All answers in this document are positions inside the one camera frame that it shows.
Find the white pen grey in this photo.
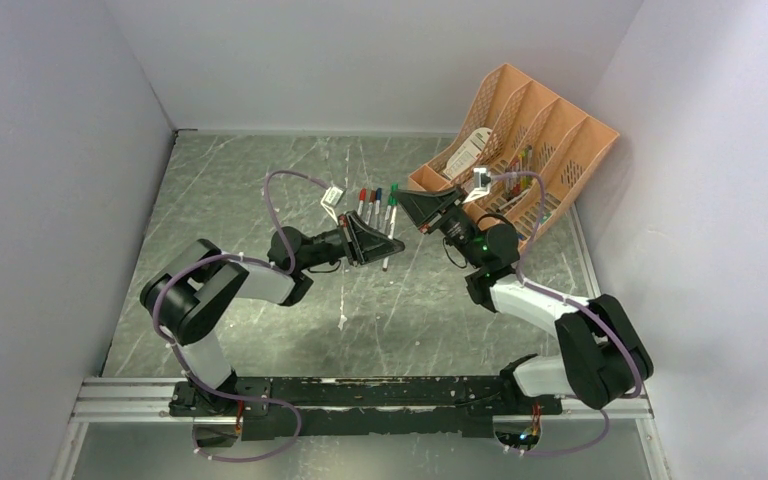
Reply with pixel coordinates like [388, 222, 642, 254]
[357, 188, 367, 216]

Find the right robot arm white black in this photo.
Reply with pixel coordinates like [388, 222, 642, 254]
[393, 187, 653, 414]

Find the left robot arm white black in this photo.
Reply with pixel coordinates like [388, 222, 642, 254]
[140, 211, 405, 416]

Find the white pen blue cap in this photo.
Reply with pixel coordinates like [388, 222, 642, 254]
[370, 188, 383, 230]

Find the white pen green end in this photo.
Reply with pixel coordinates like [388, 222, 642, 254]
[382, 195, 395, 233]

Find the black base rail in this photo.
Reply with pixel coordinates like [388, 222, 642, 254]
[168, 375, 562, 441]

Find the pens bundle in organizer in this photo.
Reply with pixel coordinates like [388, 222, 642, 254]
[499, 145, 536, 203]

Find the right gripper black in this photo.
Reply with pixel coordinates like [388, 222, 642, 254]
[393, 185, 485, 269]

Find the aluminium frame rail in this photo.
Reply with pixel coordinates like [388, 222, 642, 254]
[51, 377, 672, 479]

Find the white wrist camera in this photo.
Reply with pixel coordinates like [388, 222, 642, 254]
[464, 167, 493, 203]
[320, 185, 345, 223]

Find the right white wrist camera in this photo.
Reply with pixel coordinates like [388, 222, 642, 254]
[464, 167, 493, 203]

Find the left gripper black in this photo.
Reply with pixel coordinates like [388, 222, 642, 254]
[298, 212, 405, 272]

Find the white pen red tip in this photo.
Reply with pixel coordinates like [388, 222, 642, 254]
[386, 192, 398, 240]

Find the white pen brown end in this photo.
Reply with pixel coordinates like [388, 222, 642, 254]
[363, 189, 378, 225]

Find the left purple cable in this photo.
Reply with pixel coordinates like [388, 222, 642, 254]
[150, 170, 332, 464]

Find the orange plastic file organizer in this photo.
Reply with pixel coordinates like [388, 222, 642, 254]
[408, 64, 619, 250]

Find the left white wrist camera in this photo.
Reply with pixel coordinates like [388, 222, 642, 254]
[320, 185, 345, 223]

